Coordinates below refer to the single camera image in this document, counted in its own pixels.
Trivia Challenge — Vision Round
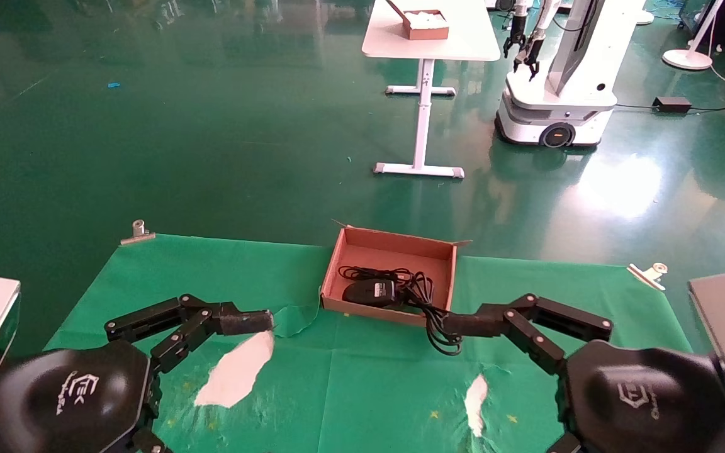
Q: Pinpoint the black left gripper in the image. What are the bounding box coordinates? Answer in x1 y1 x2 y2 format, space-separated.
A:
0 294 275 453

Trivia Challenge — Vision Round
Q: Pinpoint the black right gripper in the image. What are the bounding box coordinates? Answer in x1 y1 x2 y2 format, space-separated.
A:
444 293 725 453

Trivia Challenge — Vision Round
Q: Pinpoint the thin black cable bundle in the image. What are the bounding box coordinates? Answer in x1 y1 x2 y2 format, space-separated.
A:
399 271 464 357

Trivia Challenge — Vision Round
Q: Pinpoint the black power adapter with cord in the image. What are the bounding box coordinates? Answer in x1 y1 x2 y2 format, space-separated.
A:
337 265 417 308

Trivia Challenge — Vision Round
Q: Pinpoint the open brown cardboard box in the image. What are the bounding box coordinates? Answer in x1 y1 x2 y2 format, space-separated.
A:
320 219 471 328

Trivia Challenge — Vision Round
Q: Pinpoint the small cardboard box with flap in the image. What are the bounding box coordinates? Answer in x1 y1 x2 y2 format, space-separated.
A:
386 0 450 41

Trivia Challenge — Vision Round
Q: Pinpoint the silver binder clip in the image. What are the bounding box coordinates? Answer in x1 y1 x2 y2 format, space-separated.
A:
120 219 156 246
627 262 669 292

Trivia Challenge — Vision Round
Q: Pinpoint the green table cloth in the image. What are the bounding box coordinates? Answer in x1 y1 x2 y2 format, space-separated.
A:
45 234 694 453

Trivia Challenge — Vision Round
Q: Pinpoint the white wheeled robot body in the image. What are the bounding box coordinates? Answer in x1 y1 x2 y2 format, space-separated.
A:
495 0 648 149

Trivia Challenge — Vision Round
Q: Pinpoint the background robot black gripper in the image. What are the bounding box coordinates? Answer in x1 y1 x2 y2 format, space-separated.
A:
504 25 527 59
514 36 543 81

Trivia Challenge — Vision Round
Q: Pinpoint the white height-adjustable table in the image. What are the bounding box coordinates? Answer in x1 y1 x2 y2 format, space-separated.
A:
361 0 502 179

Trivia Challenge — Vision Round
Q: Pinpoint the white stand with round base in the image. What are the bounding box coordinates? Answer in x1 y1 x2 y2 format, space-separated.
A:
663 0 725 70

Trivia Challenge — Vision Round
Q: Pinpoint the white filling material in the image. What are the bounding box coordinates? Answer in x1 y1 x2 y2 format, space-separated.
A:
403 9 448 27

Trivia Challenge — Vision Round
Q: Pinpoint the black power brick with cable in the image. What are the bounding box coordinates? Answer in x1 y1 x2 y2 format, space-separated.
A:
614 96 725 115

